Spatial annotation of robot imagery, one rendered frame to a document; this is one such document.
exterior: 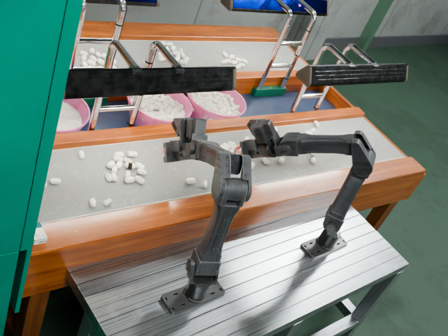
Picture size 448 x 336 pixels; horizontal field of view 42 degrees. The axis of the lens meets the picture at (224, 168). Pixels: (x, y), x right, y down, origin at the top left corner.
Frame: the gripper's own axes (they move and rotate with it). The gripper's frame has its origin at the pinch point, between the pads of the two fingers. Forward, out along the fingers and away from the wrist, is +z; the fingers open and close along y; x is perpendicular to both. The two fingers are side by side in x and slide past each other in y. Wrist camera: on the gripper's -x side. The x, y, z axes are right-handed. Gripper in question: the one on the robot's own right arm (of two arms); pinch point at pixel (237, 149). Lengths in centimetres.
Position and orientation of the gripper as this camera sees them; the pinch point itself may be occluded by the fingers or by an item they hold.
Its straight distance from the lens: 210.2
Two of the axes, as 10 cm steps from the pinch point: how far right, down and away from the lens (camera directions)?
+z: -6.1, -0.2, 7.9
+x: 0.8, 9.9, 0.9
